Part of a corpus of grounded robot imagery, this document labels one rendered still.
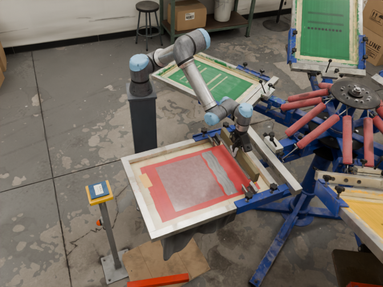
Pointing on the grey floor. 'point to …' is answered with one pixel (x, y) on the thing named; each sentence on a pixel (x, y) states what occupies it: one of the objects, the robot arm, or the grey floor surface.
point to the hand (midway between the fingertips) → (237, 155)
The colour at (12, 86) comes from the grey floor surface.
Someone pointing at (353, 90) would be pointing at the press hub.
